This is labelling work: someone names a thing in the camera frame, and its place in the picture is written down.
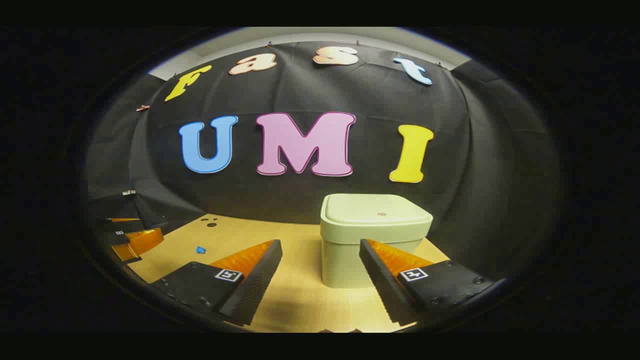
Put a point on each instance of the black backdrop cloth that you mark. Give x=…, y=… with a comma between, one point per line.
x=300, y=195

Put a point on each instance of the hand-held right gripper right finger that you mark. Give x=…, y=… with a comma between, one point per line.
x=382, y=285

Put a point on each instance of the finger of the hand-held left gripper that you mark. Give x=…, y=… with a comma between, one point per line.
x=122, y=220
x=145, y=241

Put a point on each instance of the pale green desktop garbage bin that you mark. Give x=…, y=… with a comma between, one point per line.
x=375, y=215

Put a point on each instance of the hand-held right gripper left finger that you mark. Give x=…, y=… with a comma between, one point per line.
x=260, y=280

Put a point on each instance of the wooden desktop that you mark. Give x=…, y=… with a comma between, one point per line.
x=300, y=300

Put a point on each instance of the blue paper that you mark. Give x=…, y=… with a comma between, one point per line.
x=200, y=249

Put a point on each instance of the copper coloured clip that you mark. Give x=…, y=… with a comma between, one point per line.
x=143, y=107

